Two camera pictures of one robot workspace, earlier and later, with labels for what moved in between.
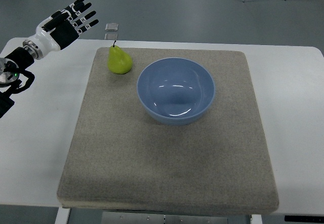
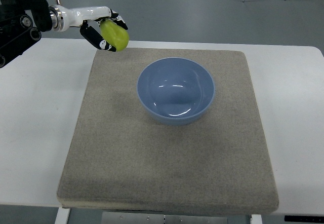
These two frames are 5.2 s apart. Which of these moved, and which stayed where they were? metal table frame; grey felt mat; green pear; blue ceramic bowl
Moved: green pear
Stayed: grey felt mat; blue ceramic bowl; metal table frame
